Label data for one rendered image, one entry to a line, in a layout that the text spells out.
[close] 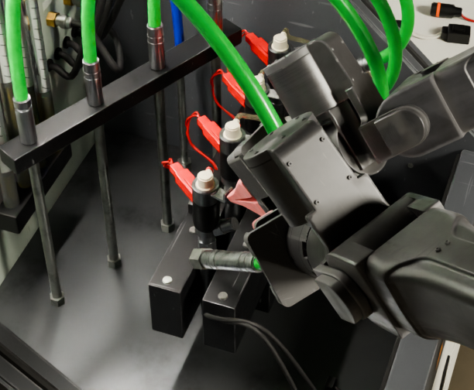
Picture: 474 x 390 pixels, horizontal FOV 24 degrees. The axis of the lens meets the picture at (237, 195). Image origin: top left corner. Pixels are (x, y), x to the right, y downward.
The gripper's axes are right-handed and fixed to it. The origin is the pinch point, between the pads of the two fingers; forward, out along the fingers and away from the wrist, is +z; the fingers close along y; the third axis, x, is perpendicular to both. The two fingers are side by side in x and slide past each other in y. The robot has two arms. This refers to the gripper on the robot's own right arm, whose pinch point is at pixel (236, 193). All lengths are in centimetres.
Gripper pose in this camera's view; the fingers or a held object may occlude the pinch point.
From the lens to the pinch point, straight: 112.6
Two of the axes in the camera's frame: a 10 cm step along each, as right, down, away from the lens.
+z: -5.6, 2.2, 8.0
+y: -6.0, -7.7, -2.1
